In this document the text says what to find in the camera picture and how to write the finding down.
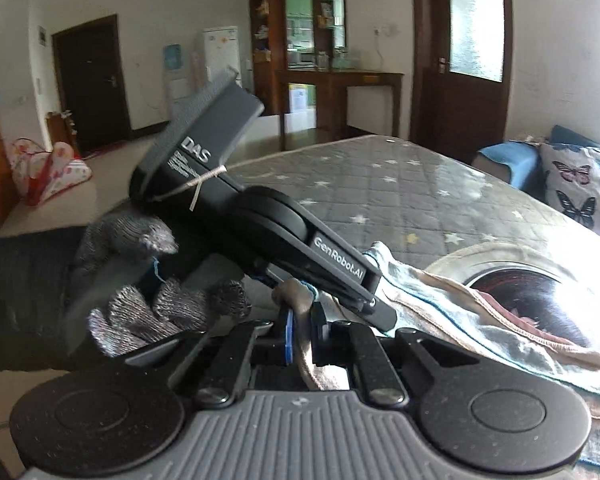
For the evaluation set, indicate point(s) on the grey quilted star mattress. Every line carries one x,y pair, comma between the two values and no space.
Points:
380,185

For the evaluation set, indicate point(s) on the wooden door with frosted glass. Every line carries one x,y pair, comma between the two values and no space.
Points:
460,50

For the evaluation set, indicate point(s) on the white refrigerator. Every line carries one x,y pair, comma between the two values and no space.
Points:
220,55

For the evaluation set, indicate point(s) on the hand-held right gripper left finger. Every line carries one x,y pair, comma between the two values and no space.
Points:
289,335

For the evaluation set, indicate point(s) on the white water dispenser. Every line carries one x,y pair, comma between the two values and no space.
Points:
176,75

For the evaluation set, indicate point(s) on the white box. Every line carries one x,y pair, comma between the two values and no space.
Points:
297,100

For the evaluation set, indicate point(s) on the wooden shelf cabinet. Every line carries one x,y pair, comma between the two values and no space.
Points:
270,35

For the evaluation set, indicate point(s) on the light blue patterned garment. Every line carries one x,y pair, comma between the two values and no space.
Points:
430,320

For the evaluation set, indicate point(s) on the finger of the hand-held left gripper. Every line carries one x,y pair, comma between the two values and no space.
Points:
340,260

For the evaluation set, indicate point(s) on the red white play tent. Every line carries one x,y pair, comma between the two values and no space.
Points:
45,170

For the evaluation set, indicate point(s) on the wooden side table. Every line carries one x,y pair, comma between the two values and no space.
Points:
340,80

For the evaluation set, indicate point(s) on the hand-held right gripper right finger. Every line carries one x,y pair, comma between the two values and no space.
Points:
320,332

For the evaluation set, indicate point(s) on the person's left hand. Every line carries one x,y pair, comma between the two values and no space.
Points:
130,240

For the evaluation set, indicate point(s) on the dark wooden entrance door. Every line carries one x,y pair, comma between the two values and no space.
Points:
90,75

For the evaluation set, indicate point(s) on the butterfly print pillow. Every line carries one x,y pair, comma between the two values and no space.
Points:
575,185

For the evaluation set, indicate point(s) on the wall socket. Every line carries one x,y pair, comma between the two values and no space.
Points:
386,30

